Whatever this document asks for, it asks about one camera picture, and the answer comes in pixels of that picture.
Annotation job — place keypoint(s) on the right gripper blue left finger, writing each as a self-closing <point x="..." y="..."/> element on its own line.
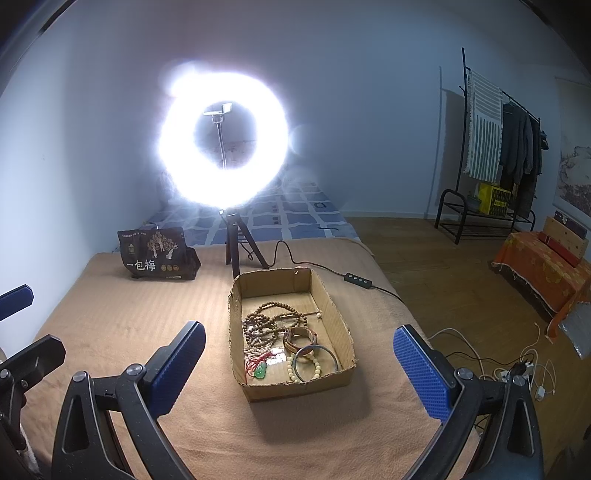
<point x="170" y="366"/>

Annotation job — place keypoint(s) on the beige bed blanket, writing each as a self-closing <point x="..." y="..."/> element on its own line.
<point x="374" y="428"/>

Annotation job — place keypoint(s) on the open cardboard box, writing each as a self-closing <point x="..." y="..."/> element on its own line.
<point x="271" y="314"/>

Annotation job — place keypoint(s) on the white ring light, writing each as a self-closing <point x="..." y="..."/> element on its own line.
<point x="196" y="177"/>

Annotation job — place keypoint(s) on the yellow crate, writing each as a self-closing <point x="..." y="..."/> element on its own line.
<point x="494" y="201"/>

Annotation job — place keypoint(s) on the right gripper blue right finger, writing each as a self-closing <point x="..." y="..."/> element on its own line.
<point x="429" y="372"/>

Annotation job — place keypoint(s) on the wall landscape poster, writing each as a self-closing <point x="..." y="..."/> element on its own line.
<point x="573" y="181"/>

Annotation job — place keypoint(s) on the orange covered box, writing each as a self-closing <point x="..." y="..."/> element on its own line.
<point x="559" y="285"/>

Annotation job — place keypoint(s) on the power strip with white cables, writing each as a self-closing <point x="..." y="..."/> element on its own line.
<point x="540" y="376"/>

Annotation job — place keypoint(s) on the black printed snack bag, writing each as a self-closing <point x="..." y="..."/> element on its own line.
<point x="158" y="253"/>

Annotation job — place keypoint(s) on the black clothes rack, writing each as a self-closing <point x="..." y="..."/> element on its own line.
<point x="458" y="211"/>

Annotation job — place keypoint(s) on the striped hanging towel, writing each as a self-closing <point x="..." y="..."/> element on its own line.
<point x="485" y="128"/>

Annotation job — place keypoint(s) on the black tripod stand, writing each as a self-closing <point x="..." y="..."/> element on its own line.
<point x="236" y="230"/>

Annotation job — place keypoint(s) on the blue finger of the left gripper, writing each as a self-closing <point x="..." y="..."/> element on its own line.
<point x="15" y="300"/>

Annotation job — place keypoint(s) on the dark hanging clothes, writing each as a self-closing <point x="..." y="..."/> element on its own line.
<point x="521" y="157"/>

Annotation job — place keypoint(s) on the dark blue bangle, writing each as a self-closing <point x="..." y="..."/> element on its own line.
<point x="311" y="354"/>

